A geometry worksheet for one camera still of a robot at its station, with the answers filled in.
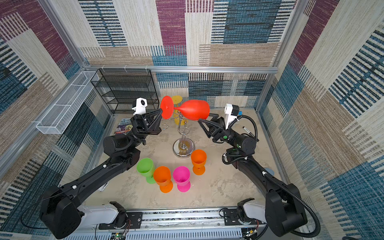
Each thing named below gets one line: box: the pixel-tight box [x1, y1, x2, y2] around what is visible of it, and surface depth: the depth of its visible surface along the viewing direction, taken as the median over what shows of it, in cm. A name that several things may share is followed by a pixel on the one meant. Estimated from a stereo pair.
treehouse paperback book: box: [114, 118, 133, 135], surface depth 110 cm
